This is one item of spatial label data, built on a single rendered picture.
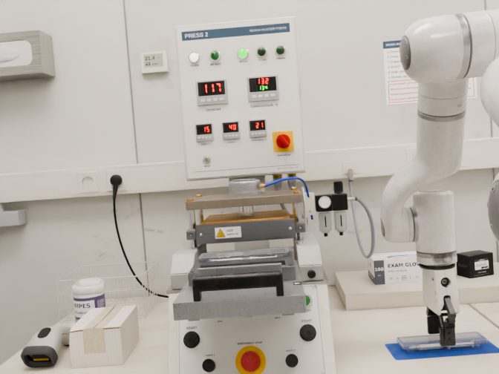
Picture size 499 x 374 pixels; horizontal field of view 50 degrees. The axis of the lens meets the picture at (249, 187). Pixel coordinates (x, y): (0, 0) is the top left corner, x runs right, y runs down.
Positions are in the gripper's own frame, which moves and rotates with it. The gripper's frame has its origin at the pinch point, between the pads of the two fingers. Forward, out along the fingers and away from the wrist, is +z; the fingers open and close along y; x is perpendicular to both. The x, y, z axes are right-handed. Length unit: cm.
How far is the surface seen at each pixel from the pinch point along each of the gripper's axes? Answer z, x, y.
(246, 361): -1.0, 42.9, -10.7
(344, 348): 3.4, 20.8, 4.4
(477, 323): 3.4, -14.0, 14.2
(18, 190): -37, 119, 67
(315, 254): -19.8, 26.7, -1.7
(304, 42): -79, 18, 66
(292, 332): -5.3, 33.2, -8.0
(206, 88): -61, 49, 29
